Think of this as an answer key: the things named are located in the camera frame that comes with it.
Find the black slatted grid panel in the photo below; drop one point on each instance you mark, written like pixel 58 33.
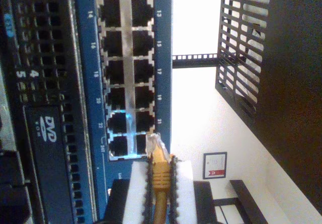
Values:
pixel 234 100

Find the blue network switch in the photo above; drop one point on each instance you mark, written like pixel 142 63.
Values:
pixel 86 95

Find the framed wall certificate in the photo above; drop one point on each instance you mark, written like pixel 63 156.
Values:
pixel 213 163

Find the black rack server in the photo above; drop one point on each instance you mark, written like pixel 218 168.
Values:
pixel 45 133

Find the black perforated rack post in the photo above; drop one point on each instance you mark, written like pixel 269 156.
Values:
pixel 193 61

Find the black metal frame stand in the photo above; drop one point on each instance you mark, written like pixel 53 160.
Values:
pixel 201 201

